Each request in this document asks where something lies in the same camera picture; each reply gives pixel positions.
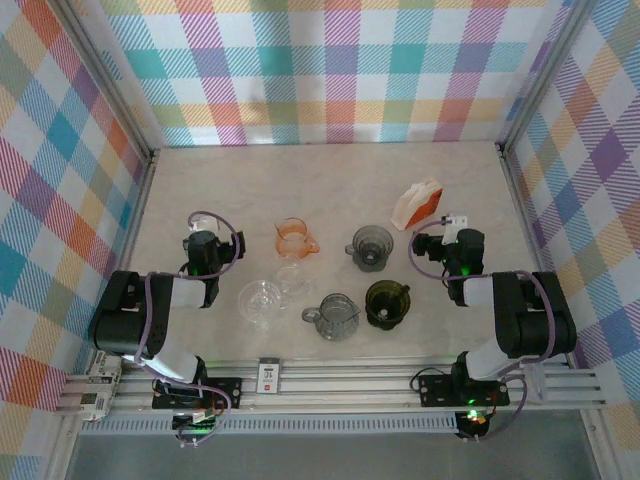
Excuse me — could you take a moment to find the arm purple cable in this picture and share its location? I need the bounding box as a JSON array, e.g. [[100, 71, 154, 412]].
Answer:
[[133, 210, 249, 449], [408, 217, 564, 444]]

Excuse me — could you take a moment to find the aluminium side rail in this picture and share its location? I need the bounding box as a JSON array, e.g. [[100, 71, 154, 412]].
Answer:
[[42, 149, 161, 480], [494, 142, 624, 480]]

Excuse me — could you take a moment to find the clear plastic bracket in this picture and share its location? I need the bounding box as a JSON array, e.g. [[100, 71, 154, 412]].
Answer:
[[524, 360, 550, 402]]

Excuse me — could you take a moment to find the orange coffee filter pack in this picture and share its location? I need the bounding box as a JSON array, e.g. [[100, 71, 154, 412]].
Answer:
[[390, 177, 445, 232]]

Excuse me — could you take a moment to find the small controller circuit board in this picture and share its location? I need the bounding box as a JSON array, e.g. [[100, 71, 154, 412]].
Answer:
[[171, 407, 224, 448], [455, 407, 490, 442]]

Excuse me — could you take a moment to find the white labelled box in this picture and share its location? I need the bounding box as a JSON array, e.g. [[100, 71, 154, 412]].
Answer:
[[81, 349, 125, 424]]

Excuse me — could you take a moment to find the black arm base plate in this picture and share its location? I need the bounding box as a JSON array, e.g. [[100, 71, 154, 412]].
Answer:
[[416, 373, 512, 407], [151, 375, 244, 410]]

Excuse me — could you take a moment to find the white label card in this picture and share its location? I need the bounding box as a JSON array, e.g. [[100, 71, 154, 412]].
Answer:
[[255, 355, 283, 396]]

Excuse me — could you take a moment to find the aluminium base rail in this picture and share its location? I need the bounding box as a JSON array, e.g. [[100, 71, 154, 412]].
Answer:
[[54, 355, 605, 416]]

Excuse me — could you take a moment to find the grey slotted cable duct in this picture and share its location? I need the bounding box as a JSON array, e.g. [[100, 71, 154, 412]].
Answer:
[[78, 412, 460, 436]]

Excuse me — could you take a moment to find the orange glass coffee server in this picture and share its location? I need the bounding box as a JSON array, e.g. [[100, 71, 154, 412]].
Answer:
[[273, 216, 321, 261]]

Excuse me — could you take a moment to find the grey glass coffee server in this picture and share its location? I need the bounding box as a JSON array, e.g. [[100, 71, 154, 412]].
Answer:
[[301, 293, 363, 343]]

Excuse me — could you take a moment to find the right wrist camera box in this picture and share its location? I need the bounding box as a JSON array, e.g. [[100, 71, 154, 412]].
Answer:
[[412, 231, 447, 264]]

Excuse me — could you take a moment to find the clear plastic coffee dripper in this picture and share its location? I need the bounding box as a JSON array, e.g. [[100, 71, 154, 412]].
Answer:
[[238, 279, 290, 331]]

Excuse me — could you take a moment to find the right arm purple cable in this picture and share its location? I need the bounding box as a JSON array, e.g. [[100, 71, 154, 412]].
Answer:
[[408, 217, 564, 444]]

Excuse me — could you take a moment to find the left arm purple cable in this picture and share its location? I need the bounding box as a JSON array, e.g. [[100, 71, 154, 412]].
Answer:
[[133, 210, 249, 449]]

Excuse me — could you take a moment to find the aluminium corner post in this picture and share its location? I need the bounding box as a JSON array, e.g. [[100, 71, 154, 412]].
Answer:
[[57, 0, 160, 164], [494, 0, 591, 151]]

